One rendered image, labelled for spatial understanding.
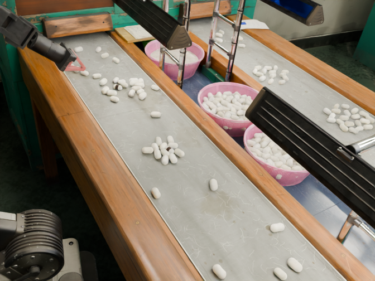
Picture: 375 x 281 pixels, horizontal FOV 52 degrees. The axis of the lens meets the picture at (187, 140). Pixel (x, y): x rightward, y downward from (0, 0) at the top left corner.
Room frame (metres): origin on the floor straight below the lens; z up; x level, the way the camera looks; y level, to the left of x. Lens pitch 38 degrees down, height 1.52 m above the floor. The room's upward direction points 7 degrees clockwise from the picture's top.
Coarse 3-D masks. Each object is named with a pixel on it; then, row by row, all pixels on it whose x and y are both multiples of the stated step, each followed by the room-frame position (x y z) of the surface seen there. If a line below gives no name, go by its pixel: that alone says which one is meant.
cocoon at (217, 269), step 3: (216, 264) 0.52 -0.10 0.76; (213, 267) 0.51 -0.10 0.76; (216, 267) 0.51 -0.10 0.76; (219, 267) 0.51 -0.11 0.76; (213, 270) 0.51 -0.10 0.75; (216, 270) 0.50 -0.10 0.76; (219, 270) 0.50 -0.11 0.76; (222, 270) 0.50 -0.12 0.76; (216, 273) 0.50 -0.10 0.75; (219, 273) 0.50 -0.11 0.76; (222, 273) 0.50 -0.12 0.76; (225, 273) 0.50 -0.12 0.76; (219, 276) 0.49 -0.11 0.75; (222, 276) 0.49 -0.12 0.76; (225, 276) 0.50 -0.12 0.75
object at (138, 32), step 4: (124, 28) 1.73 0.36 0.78; (128, 28) 1.73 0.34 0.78; (132, 28) 1.74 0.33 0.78; (136, 28) 1.74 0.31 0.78; (140, 28) 1.75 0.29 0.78; (132, 32) 1.69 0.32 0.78; (136, 32) 1.70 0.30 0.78; (140, 32) 1.70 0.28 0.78; (144, 32) 1.71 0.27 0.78; (136, 36) 1.65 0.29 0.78; (140, 36) 1.66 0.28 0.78; (144, 36) 1.67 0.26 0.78; (148, 36) 1.67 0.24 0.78
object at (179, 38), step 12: (120, 0) 1.29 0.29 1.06; (132, 0) 1.24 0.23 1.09; (132, 12) 1.21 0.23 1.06; (144, 12) 1.16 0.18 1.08; (156, 12) 1.13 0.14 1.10; (144, 24) 1.13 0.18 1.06; (156, 24) 1.09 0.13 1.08; (168, 24) 1.06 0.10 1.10; (180, 24) 1.03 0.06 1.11; (156, 36) 1.06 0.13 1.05; (168, 36) 1.03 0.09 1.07; (180, 36) 1.03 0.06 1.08; (168, 48) 1.01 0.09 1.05; (180, 48) 1.03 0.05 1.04
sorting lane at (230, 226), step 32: (96, 64) 1.42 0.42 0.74; (128, 64) 1.45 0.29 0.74; (96, 96) 1.18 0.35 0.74; (128, 96) 1.20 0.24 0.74; (160, 96) 1.23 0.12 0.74; (128, 128) 1.01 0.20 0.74; (160, 128) 1.03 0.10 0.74; (192, 128) 1.06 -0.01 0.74; (128, 160) 0.86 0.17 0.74; (160, 160) 0.87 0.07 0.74; (192, 160) 0.89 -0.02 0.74; (224, 160) 0.91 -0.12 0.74; (160, 192) 0.74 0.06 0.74; (192, 192) 0.75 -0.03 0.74; (224, 192) 0.77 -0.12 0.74; (256, 192) 0.79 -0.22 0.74; (192, 224) 0.64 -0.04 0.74; (224, 224) 0.65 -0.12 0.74; (256, 224) 0.67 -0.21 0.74; (288, 224) 0.68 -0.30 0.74; (192, 256) 0.54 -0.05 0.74; (224, 256) 0.56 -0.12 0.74; (256, 256) 0.57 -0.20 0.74; (288, 256) 0.58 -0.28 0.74; (320, 256) 0.59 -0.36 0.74
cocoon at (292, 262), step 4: (288, 260) 0.56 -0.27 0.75; (292, 260) 0.55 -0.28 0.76; (296, 260) 0.56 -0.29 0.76; (288, 264) 0.55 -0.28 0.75; (292, 264) 0.55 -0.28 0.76; (296, 264) 0.54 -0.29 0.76; (300, 264) 0.55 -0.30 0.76; (292, 268) 0.54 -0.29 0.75; (296, 268) 0.54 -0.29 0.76; (300, 268) 0.54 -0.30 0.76
